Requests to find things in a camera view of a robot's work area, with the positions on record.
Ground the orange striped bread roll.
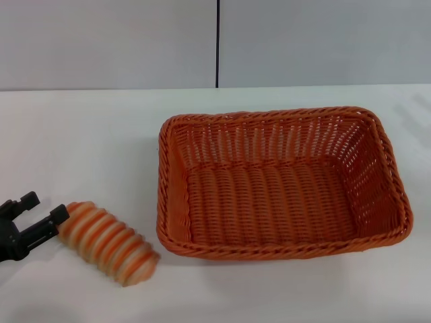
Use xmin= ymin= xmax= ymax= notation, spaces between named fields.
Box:
xmin=55 ymin=201 xmax=162 ymax=288

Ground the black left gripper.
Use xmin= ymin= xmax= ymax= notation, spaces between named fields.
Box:
xmin=0 ymin=190 xmax=70 ymax=264

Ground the orange woven plastic basket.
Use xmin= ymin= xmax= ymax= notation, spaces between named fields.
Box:
xmin=155 ymin=106 xmax=413 ymax=260

